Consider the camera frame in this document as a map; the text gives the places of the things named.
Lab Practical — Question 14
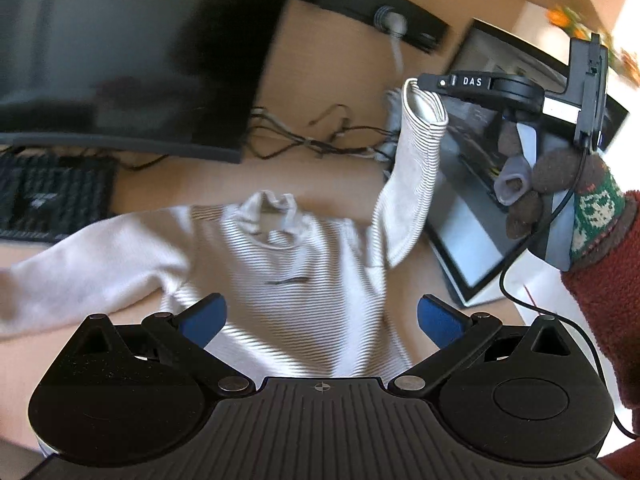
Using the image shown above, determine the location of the black curved monitor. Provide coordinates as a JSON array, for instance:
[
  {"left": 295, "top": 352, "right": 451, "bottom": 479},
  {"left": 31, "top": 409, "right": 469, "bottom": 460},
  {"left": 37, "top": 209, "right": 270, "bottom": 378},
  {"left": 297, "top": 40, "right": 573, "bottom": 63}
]
[{"left": 1, "top": 0, "right": 288, "bottom": 163}]

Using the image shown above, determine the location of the orange flowers decoration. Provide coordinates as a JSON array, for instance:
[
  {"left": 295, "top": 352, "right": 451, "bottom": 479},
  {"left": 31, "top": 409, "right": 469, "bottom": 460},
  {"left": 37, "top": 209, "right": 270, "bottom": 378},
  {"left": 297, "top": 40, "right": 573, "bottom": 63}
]
[{"left": 544, "top": 4, "right": 640, "bottom": 86}]

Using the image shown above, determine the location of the white plug with cable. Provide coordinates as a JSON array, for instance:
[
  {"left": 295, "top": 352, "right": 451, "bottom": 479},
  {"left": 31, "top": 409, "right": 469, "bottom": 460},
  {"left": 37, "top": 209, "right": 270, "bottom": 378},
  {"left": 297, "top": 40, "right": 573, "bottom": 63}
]
[{"left": 373, "top": 6, "right": 408, "bottom": 76}]

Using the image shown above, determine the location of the right hand brown glove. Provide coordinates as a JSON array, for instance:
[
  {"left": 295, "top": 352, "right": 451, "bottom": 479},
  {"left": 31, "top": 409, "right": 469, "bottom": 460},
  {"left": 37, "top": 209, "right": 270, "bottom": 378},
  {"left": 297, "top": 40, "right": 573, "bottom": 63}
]
[{"left": 494, "top": 125, "right": 638, "bottom": 271}]

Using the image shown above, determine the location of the red fleece sleeve forearm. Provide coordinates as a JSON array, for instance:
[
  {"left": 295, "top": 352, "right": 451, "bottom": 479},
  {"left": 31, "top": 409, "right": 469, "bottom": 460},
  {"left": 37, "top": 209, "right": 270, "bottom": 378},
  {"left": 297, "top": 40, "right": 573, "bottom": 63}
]
[{"left": 560, "top": 188, "right": 640, "bottom": 480}]

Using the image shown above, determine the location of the black cable bundle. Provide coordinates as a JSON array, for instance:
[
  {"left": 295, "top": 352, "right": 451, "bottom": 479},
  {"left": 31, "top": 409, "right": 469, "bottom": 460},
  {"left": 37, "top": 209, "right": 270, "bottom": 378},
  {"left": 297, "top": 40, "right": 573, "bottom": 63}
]
[{"left": 119, "top": 103, "right": 402, "bottom": 172}]

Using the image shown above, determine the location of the black keyboard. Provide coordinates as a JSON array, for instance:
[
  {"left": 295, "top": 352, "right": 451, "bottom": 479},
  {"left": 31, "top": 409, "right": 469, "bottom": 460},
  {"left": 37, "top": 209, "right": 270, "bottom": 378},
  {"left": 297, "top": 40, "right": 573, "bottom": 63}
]
[{"left": 0, "top": 153, "right": 117, "bottom": 244}]

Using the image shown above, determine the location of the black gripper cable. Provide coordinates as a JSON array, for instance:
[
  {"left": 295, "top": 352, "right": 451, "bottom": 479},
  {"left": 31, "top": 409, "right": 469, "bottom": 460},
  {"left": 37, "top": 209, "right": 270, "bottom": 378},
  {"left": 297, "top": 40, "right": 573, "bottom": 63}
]
[{"left": 498, "top": 144, "right": 640, "bottom": 441}]

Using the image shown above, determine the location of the white computer case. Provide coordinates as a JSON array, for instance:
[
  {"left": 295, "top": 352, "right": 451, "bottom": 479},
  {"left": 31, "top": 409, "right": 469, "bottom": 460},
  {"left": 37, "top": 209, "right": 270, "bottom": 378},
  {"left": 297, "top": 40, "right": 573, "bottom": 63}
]
[{"left": 425, "top": 21, "right": 626, "bottom": 307}]

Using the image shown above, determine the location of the striped beige sweater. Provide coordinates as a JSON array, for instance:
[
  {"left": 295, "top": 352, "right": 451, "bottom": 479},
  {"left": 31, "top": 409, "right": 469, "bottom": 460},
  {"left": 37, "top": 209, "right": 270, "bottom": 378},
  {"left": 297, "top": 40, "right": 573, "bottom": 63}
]
[{"left": 1, "top": 79, "right": 448, "bottom": 382}]

